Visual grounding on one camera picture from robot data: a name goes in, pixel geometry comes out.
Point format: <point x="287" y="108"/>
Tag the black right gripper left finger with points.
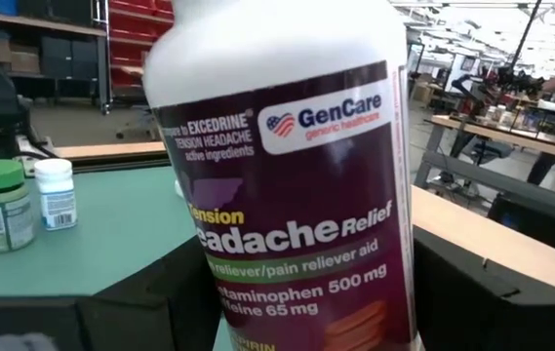
<point x="160" y="302"/>

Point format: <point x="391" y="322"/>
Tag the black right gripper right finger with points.
<point x="477" y="312"/>

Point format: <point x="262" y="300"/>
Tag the small white bottle blue label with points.
<point x="57" y="195"/>

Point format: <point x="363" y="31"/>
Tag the large white bottle purple label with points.
<point x="296" y="195"/>

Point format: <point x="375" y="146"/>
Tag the green-capped medicine bottle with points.
<point x="1" y="214"/>

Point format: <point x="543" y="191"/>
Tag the wooden table side plank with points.
<point x="111" y="149"/>

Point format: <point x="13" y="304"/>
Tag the background wooden work table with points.
<point x="526" y="137"/>

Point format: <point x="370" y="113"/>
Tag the red storage shelving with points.
<point x="135" y="39"/>

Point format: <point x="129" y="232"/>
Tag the wooden storage rack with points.
<point x="52" y="53"/>

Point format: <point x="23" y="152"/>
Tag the wooden shelf black frame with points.
<point x="501" y="234"/>

